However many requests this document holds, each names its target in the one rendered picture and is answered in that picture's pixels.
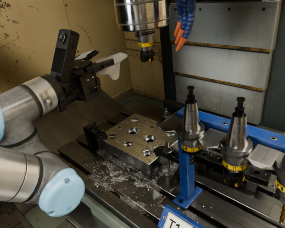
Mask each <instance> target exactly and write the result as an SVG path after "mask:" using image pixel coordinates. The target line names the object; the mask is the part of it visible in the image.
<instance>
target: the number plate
mask: <svg viewBox="0 0 285 228"><path fill-rule="evenodd" d="M163 228H193V226H191V225H189V224H188V223H187V222H185V221H183V220H182V219H180V218H179V217H177V216H175V215H174V214H172V213H171V212H169V213H168V216H167V218H166V222H165V224H164V227H163Z"/></svg>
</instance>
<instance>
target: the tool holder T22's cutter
mask: <svg viewBox="0 0 285 228"><path fill-rule="evenodd" d="M140 59H141V62H146V61H148V62H152V61H153V60H155V54H154V51H153V50H149V51H141V52H140Z"/></svg>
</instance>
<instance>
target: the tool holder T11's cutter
mask: <svg viewBox="0 0 285 228"><path fill-rule="evenodd" d="M284 219H285V205H284V204H283V207H282V211H281V216H280V221H279V223H283V221H284Z"/></svg>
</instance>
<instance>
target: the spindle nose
mask: <svg viewBox="0 0 285 228"><path fill-rule="evenodd" d="M113 2H114V10H115V17H116V22H117V24H118V29H120V30H121V31H126V32H138V31H147V30H153V29H158V28H162V27H165V26H167V25H168V24H169V23H170V16H171V9H170V0H113Z"/></svg>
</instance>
